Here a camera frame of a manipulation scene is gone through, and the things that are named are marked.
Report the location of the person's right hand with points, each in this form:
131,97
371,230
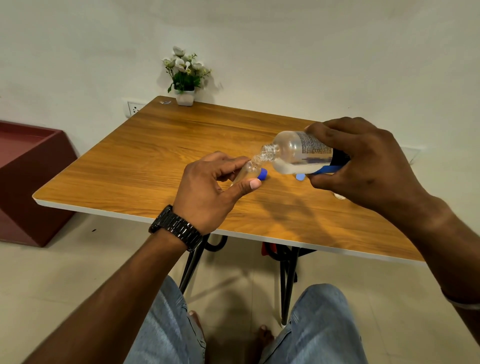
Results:
375,172

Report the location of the person's left hand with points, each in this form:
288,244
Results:
198,198

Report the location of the clear plain small bottle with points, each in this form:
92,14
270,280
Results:
339,196

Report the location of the clear small bottle red label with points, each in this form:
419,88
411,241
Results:
249,170

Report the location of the dark blue bottle cap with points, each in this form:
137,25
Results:
263,174

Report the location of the light blue small cap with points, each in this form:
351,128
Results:
300,177

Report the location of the clear large bottle blue label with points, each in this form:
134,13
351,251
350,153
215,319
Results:
292,152

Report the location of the person's left forearm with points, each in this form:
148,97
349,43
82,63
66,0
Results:
112,307

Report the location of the person's left leg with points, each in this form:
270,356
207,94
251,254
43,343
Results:
165,330

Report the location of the person's leg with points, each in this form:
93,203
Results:
318,330
165,330

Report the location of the person's right foot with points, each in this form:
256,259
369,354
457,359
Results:
265,333

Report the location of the person's right leg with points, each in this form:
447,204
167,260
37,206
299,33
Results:
318,330

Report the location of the black wristwatch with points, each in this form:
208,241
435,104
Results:
176,227

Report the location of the red plastic clip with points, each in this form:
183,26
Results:
269,249

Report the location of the white power socket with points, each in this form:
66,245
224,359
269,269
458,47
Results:
135,108

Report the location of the white flowers in white pot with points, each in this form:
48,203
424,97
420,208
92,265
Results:
185,75

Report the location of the silver bangle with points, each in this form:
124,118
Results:
465,304

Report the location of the maroon cabinet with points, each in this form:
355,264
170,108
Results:
33,180

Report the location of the white wall switch plate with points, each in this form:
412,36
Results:
412,154

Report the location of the black metal table frame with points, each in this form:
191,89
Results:
288,285

